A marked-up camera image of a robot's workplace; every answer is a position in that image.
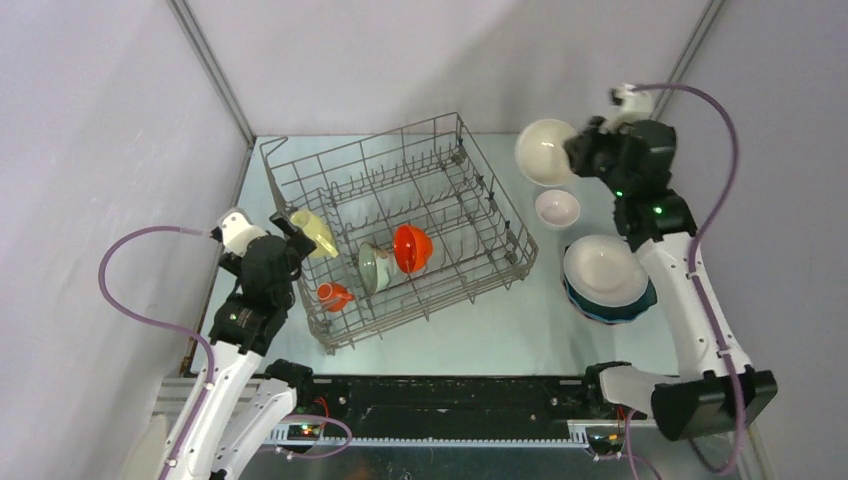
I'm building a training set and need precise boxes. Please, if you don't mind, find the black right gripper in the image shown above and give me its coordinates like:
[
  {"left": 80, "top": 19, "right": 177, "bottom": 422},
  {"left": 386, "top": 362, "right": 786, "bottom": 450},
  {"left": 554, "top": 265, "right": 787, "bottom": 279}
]
[{"left": 562, "top": 116, "right": 633, "bottom": 197}]

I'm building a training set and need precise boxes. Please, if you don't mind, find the yellow mug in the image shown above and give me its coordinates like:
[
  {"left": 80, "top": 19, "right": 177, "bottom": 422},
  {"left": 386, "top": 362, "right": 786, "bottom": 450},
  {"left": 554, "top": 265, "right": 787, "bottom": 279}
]
[{"left": 290, "top": 209, "right": 339, "bottom": 259}]

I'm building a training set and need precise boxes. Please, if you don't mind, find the pale green cup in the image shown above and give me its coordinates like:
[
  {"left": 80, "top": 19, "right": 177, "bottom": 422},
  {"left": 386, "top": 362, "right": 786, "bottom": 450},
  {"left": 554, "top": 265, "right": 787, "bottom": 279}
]
[{"left": 358, "top": 242, "right": 397, "bottom": 295}]

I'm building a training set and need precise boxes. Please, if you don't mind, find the white ribbed bowl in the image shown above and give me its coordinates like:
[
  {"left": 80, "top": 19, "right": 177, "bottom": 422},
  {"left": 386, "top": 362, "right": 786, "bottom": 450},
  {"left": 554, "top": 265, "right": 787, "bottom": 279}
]
[{"left": 514, "top": 119, "right": 577, "bottom": 187}]

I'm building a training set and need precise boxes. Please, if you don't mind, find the white plate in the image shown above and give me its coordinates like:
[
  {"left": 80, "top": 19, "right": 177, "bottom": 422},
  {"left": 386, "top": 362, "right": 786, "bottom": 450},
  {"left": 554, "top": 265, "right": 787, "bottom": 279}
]
[{"left": 563, "top": 234, "right": 649, "bottom": 308}]

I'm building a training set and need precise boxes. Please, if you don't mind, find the grey wire dish rack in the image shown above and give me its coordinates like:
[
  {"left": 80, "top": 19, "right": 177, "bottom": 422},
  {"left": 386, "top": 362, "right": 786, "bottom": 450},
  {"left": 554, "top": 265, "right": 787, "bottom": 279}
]
[{"left": 258, "top": 112, "right": 538, "bottom": 354}]

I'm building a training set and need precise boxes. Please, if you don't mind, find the orange bowl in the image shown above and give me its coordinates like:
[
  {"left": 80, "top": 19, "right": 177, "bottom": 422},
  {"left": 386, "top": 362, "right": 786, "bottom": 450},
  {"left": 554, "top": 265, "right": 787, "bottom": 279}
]
[{"left": 393, "top": 224, "right": 434, "bottom": 274}]

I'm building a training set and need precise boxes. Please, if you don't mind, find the blue dotted plate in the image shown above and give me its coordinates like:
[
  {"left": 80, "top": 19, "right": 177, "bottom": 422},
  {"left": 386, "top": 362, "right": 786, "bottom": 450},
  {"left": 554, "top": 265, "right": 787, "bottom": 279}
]
[{"left": 563, "top": 278, "right": 654, "bottom": 326}]

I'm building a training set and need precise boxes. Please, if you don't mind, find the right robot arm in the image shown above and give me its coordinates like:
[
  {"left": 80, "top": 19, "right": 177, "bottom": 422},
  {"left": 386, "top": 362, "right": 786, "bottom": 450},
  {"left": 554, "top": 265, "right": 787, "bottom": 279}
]
[{"left": 563, "top": 116, "right": 778, "bottom": 441}]

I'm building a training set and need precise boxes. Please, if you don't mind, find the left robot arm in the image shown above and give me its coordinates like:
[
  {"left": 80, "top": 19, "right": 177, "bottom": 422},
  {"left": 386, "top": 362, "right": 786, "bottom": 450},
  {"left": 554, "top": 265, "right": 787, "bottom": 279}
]
[{"left": 154, "top": 208, "right": 316, "bottom": 479}]

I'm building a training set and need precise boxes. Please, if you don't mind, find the small orange cup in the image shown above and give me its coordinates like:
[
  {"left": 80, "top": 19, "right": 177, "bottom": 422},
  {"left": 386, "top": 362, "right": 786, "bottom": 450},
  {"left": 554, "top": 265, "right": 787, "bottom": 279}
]
[{"left": 316, "top": 282, "right": 355, "bottom": 313}]

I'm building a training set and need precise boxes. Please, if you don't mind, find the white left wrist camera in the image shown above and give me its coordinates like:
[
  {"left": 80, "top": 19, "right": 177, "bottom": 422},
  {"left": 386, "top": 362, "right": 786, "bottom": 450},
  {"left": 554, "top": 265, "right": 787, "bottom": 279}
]
[{"left": 210, "top": 207, "right": 269, "bottom": 257}]

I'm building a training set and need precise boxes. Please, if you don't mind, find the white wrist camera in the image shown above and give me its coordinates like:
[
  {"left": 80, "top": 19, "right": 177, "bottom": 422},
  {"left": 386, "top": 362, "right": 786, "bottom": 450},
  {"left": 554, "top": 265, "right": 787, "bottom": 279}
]
[
  {"left": 210, "top": 207, "right": 269, "bottom": 257},
  {"left": 600, "top": 84, "right": 654, "bottom": 133}
]

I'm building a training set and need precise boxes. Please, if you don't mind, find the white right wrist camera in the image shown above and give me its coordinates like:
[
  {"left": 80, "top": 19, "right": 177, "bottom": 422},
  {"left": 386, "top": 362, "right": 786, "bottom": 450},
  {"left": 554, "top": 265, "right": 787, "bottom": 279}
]
[{"left": 600, "top": 84, "right": 654, "bottom": 133}]

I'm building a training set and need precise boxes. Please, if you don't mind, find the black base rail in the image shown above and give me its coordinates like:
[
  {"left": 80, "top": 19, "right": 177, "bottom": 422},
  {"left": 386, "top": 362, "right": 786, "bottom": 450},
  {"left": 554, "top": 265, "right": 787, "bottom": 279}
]
[{"left": 297, "top": 375, "right": 626, "bottom": 444}]

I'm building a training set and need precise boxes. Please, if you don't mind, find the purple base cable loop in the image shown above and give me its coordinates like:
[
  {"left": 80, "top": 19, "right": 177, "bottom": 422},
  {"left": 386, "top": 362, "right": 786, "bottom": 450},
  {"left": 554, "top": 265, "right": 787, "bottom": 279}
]
[{"left": 274, "top": 414, "right": 354, "bottom": 462}]

